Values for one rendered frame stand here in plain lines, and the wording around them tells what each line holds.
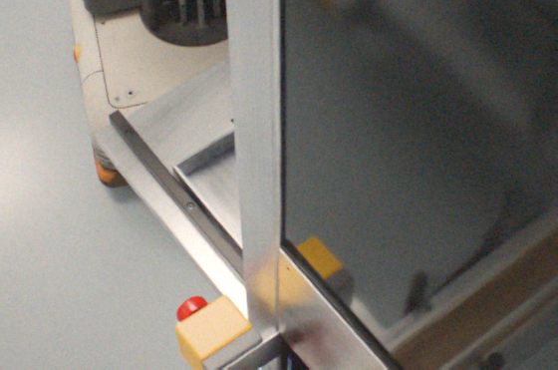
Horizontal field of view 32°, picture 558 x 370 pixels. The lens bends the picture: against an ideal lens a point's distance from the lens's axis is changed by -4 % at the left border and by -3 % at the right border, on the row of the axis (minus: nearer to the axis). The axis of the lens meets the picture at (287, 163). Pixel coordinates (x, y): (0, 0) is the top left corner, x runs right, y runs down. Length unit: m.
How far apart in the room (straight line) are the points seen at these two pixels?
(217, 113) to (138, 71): 0.88
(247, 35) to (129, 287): 1.61
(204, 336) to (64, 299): 1.25
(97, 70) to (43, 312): 0.57
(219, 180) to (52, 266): 1.05
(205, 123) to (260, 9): 0.74
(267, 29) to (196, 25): 1.69
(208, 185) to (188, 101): 0.15
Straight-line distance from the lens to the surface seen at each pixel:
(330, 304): 0.92
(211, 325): 1.11
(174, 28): 2.41
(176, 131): 1.44
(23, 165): 2.56
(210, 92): 1.48
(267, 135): 0.82
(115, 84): 2.30
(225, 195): 1.37
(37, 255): 2.41
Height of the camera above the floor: 2.02
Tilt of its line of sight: 55 degrees down
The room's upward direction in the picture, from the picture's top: straight up
